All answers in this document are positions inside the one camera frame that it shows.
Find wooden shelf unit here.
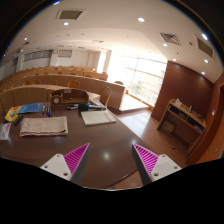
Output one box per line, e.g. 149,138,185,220
156,98,207,155

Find curved wooden lecture desks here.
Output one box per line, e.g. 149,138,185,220
0,66,126,111

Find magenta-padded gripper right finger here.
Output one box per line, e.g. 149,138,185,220
131,143,183,186

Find black pen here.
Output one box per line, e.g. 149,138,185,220
65,104,80,111

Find black handheld microphone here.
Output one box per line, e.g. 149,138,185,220
78,102,106,112

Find yellow wooden chairs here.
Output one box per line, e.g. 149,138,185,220
1,65,124,108

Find wooden desk organizer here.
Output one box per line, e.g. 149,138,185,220
48,88,90,108

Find ceiling air vents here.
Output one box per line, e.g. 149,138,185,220
55,8,215,59

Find large glass window wall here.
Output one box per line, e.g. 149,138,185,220
109,54,168,108

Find yellow printed booklet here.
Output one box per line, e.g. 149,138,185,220
3,105,23,123

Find beige and red checked towel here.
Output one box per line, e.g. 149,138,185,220
19,115,69,138

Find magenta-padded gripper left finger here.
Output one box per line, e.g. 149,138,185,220
39,142,92,185

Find white closed book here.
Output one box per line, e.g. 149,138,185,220
80,109,118,127

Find blue printed booklet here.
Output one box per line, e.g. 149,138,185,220
18,102,44,115

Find round ceiling lights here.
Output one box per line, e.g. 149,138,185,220
19,1,211,76

